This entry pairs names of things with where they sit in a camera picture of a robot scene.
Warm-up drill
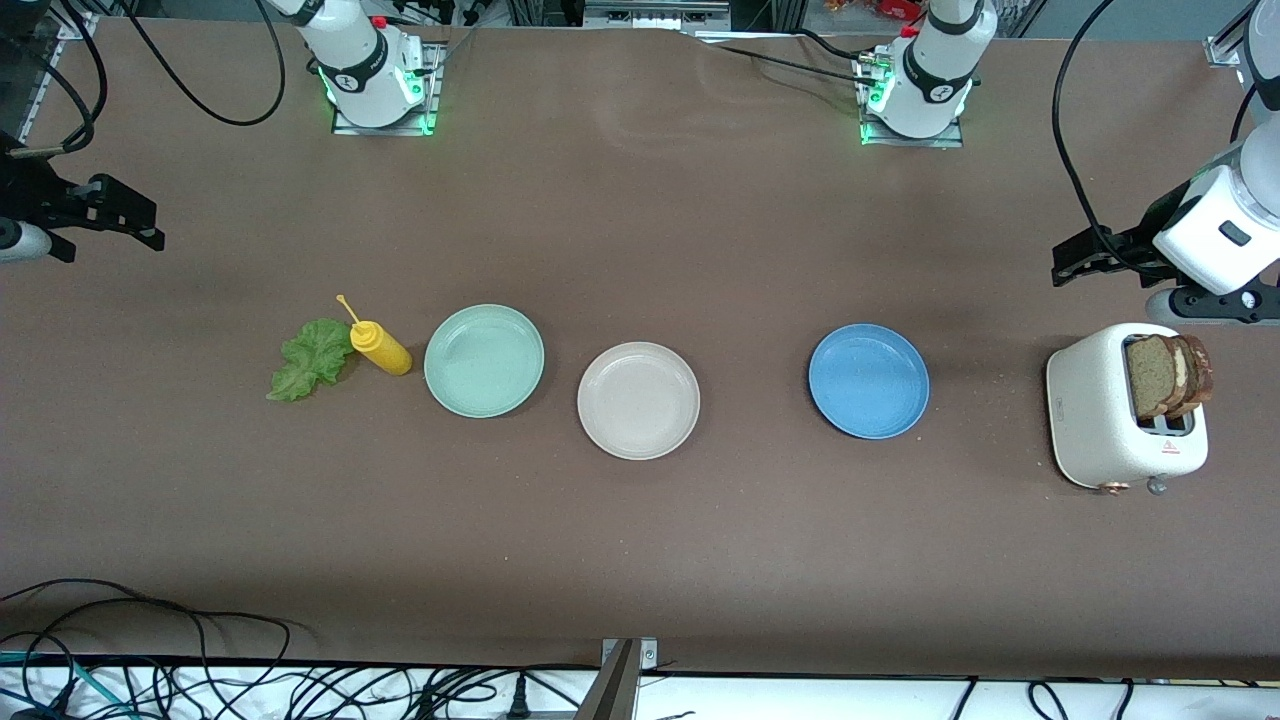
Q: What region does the brown bread slice dark crust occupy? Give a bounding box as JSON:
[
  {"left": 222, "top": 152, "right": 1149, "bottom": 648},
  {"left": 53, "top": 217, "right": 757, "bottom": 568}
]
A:
[{"left": 1172, "top": 334, "right": 1215, "bottom": 419}]

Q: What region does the green lettuce leaf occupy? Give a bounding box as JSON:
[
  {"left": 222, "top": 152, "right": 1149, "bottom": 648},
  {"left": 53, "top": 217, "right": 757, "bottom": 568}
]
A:
[{"left": 265, "top": 318, "right": 356, "bottom": 403}]

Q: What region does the yellow mustard squeeze bottle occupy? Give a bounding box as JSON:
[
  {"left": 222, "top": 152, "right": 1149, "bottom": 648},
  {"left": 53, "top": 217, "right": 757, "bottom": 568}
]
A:
[{"left": 336, "top": 294, "right": 414, "bottom": 377}]

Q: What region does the blue plate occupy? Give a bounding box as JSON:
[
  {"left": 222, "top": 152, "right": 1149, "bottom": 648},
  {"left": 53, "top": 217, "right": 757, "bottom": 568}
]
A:
[{"left": 808, "top": 323, "right": 931, "bottom": 441}]

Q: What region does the mint green plate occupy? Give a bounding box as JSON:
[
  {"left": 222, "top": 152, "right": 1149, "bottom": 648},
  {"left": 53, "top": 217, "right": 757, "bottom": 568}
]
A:
[{"left": 423, "top": 303, "right": 546, "bottom": 419}]

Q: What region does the beige plate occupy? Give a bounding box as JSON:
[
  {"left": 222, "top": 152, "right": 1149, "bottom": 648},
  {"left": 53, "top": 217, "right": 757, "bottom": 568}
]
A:
[{"left": 576, "top": 341, "right": 702, "bottom": 462}]

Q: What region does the aluminium corner profile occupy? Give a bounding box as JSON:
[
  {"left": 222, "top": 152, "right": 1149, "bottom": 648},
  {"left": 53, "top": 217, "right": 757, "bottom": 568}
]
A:
[
  {"left": 15, "top": 10, "right": 101, "bottom": 146},
  {"left": 1205, "top": 30, "right": 1256, "bottom": 69}
]

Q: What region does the white two-slot toaster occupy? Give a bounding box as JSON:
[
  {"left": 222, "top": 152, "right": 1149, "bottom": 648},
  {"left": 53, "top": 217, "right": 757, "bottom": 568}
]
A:
[{"left": 1045, "top": 321, "right": 1211, "bottom": 497}]

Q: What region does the red snack packet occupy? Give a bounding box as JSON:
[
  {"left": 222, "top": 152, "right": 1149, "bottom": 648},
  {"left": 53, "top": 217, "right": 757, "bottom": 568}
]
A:
[{"left": 825, "top": 0, "right": 926, "bottom": 21}]

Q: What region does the grey power strip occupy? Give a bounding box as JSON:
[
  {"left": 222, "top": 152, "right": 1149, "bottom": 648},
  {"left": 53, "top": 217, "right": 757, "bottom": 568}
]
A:
[{"left": 583, "top": 0, "right": 733, "bottom": 31}]

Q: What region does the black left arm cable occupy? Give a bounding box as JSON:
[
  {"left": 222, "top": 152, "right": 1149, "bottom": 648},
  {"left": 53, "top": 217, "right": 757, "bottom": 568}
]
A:
[{"left": 1053, "top": 0, "right": 1161, "bottom": 276}]

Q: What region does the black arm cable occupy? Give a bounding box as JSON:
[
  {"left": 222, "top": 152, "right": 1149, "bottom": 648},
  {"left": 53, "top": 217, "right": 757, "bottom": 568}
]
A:
[
  {"left": 1053, "top": 0, "right": 1161, "bottom": 276},
  {"left": 0, "top": 0, "right": 286, "bottom": 153}
]

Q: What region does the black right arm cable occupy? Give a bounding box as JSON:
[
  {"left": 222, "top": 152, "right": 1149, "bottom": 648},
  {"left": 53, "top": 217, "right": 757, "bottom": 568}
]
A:
[{"left": 0, "top": 0, "right": 286, "bottom": 153}]

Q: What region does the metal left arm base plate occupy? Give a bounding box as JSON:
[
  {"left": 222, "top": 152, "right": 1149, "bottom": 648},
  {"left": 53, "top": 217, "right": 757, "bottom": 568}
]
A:
[{"left": 853, "top": 50, "right": 966, "bottom": 149}]

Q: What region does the black base cable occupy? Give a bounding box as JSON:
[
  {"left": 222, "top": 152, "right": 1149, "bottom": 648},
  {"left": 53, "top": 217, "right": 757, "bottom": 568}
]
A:
[
  {"left": 790, "top": 25, "right": 871, "bottom": 63},
  {"left": 685, "top": 28, "right": 886, "bottom": 89}
]

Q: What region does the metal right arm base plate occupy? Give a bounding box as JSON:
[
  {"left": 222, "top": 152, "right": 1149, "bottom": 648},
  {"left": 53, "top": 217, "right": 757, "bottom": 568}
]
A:
[{"left": 330, "top": 40, "right": 443, "bottom": 137}]

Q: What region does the teal cable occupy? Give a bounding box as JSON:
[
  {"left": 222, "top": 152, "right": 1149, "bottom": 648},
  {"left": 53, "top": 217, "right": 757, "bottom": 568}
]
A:
[{"left": 0, "top": 650, "right": 136, "bottom": 720}]

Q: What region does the metal table bracket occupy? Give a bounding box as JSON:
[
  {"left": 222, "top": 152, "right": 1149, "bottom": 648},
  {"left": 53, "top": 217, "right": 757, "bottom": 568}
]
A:
[{"left": 598, "top": 637, "right": 661, "bottom": 671}]

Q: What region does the aluminium profile post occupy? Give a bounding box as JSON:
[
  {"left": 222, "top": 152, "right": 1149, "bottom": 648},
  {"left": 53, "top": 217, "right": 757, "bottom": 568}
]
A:
[{"left": 573, "top": 640, "right": 643, "bottom": 720}]

